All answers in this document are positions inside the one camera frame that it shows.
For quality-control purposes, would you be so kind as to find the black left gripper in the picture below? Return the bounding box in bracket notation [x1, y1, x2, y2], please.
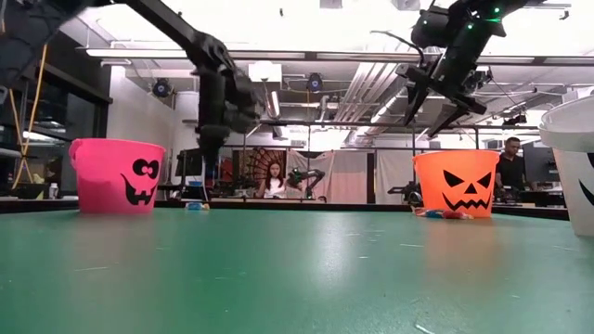
[197, 34, 264, 186]

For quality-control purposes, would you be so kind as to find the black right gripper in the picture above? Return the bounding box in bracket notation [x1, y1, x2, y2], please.
[395, 20, 507, 138]

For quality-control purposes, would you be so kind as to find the white jack-o-lantern bucket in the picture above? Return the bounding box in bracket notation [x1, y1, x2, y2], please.
[537, 95, 594, 238]

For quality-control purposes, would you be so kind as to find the small dark monitor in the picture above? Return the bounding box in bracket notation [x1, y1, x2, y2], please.
[174, 148, 205, 178]

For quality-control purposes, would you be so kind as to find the person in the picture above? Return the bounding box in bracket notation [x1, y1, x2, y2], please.
[256, 160, 291, 199]
[494, 135, 528, 191]

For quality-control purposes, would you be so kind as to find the white ceiling box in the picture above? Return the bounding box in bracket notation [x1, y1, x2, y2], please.
[248, 61, 283, 84]

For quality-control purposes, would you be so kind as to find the round black ceiling device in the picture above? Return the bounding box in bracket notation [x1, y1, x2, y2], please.
[151, 77, 174, 98]
[305, 71, 325, 94]

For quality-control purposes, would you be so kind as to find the orange jack-o-lantern bucket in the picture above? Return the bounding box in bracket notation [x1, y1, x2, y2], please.
[412, 148, 501, 218]

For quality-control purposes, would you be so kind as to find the white curtain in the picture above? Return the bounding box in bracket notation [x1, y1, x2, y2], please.
[287, 148, 415, 205]

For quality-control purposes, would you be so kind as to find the grey computer monitor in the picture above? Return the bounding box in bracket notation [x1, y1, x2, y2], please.
[523, 141, 561, 184]

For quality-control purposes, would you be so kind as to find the pink jack-o-lantern bucket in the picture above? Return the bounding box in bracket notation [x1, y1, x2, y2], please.
[68, 137, 167, 215]

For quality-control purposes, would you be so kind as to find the green table mat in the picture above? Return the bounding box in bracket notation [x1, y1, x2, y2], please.
[0, 207, 594, 334]

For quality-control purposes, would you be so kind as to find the brown patterned wall cloth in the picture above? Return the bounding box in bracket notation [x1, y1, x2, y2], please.
[231, 147, 287, 196]

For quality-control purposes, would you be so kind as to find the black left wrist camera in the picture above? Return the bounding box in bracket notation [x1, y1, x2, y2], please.
[229, 73, 262, 112]

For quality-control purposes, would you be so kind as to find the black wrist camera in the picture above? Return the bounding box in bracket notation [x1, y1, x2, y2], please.
[410, 7, 455, 48]
[229, 73, 262, 112]

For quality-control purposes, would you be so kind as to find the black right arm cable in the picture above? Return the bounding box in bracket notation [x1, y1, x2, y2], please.
[369, 30, 426, 64]

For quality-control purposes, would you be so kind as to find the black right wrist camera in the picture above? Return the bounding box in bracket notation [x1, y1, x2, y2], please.
[410, 7, 455, 48]

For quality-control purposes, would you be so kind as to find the grey overhead frame beam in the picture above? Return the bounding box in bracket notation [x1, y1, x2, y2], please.
[76, 45, 594, 67]

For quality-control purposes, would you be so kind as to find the yellow cable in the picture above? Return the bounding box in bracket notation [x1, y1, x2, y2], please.
[4, 44, 50, 186]

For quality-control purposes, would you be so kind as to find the black table frame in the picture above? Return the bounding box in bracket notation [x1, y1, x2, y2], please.
[0, 198, 571, 222]

